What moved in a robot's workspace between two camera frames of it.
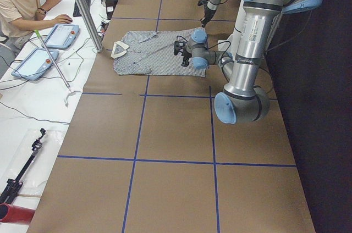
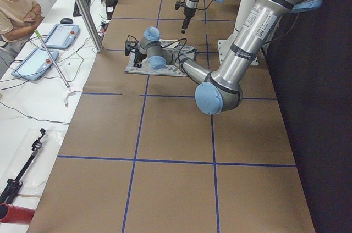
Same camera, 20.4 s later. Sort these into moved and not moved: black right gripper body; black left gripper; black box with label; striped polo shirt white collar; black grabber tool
Moved: striped polo shirt white collar; black right gripper body; black left gripper
Not moved: black grabber tool; black box with label
